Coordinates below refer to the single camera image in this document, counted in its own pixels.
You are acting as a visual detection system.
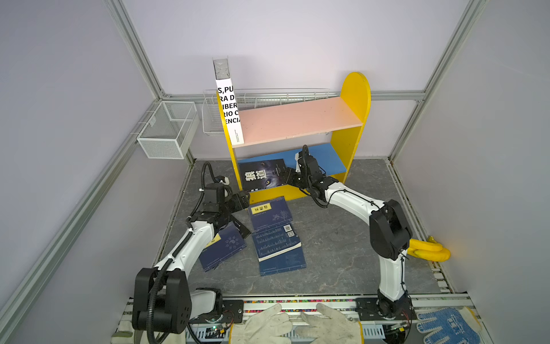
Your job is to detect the black wolf cover book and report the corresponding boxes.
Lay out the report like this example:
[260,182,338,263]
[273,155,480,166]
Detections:
[239,159,286,191]

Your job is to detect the blue book with barcode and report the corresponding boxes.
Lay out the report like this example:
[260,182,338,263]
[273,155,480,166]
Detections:
[252,224,302,262]

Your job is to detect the white book black lettering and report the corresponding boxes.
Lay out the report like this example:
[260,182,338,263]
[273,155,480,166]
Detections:
[213,58,245,146]

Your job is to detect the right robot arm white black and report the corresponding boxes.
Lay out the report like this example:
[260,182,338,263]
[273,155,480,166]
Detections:
[286,145,413,320]

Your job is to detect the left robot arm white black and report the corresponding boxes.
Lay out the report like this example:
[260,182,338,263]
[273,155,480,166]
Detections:
[132,162,250,343]

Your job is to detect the dark blue book left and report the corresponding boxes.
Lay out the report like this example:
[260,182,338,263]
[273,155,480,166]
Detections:
[199,222,246,272]

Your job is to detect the blue book yellow label top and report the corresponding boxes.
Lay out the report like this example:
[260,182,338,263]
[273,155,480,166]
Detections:
[249,196,293,232]

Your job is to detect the yellow shelf pink blue boards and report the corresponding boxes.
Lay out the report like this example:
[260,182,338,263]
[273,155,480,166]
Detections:
[240,73,372,204]

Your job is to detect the blue bottom book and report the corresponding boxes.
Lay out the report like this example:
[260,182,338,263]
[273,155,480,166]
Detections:
[259,247,307,277]

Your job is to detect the white mesh basket left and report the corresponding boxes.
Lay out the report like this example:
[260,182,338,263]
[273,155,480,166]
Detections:
[137,101,200,160]

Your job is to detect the white work glove centre left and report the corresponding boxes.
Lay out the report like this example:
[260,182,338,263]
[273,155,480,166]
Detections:
[229,303,293,344]

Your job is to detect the white work glove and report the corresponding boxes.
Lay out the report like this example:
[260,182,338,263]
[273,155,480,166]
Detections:
[229,303,293,344]
[295,303,364,344]

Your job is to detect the yellow bananas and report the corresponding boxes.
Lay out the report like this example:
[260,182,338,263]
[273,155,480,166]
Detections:
[408,236,451,262]

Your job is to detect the white work glove centre right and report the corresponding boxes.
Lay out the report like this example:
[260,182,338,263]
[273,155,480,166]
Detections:
[295,303,364,344]

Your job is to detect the white glove far left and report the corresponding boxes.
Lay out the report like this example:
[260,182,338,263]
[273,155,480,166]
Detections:
[110,320,135,344]

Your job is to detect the blue dotted glove right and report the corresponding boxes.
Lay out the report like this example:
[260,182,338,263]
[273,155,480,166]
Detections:
[417,307,481,344]

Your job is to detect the white wire rack rear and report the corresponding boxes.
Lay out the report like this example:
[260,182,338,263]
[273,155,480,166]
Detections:
[201,88,339,136]

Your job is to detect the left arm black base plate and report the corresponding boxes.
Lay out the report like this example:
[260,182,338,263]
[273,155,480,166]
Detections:
[190,299,244,324]

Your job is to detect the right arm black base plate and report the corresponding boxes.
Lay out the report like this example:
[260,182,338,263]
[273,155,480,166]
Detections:
[355,297,416,321]

